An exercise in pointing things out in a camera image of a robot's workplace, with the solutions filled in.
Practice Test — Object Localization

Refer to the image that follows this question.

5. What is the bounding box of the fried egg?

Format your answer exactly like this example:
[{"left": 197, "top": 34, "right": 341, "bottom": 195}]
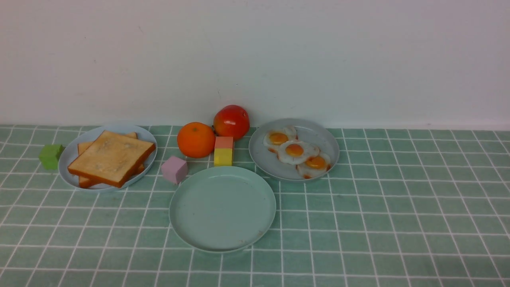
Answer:
[
  {"left": 277, "top": 140, "right": 320, "bottom": 165},
  {"left": 263, "top": 126, "right": 298, "bottom": 154},
  {"left": 296, "top": 152, "right": 332, "bottom": 179}
]

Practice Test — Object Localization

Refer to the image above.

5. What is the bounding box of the orange fruit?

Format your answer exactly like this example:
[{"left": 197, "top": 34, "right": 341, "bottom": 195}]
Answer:
[{"left": 177, "top": 122, "right": 216, "bottom": 158}]

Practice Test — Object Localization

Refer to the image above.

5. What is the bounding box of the pink cube block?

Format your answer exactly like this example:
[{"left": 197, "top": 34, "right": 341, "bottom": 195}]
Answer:
[{"left": 161, "top": 156, "right": 189, "bottom": 184}]

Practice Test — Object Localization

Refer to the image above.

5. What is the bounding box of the light blue bread plate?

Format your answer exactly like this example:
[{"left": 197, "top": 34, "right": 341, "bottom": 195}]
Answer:
[{"left": 58, "top": 125, "right": 158, "bottom": 192}]

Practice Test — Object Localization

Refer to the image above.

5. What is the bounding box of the red apple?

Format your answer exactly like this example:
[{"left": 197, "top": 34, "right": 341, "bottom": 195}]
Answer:
[{"left": 213, "top": 105, "right": 250, "bottom": 141}]

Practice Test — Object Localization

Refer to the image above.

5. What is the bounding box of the mint green centre plate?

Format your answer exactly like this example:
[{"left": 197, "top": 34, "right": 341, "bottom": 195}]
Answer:
[{"left": 168, "top": 166, "right": 277, "bottom": 253}]

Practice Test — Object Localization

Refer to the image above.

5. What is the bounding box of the yellow cube block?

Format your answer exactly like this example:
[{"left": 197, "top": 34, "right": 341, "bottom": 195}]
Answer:
[{"left": 214, "top": 148, "right": 233, "bottom": 167}]

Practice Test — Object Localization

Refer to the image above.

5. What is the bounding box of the grey egg plate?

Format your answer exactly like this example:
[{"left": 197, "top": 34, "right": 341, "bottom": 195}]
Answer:
[{"left": 248, "top": 118, "right": 339, "bottom": 182}]

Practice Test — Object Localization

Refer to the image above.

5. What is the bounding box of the green cube block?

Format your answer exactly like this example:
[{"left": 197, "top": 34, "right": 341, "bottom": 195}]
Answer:
[{"left": 39, "top": 145, "right": 64, "bottom": 170}]

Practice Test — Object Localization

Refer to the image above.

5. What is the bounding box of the salmon cube block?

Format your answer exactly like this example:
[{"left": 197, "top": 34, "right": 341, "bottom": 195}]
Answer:
[{"left": 214, "top": 136, "right": 234, "bottom": 149}]

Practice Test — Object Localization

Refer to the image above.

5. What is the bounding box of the toast slice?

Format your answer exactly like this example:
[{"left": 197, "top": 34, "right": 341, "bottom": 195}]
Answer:
[
  {"left": 78, "top": 132, "right": 145, "bottom": 189},
  {"left": 67, "top": 130, "right": 157, "bottom": 188}
]

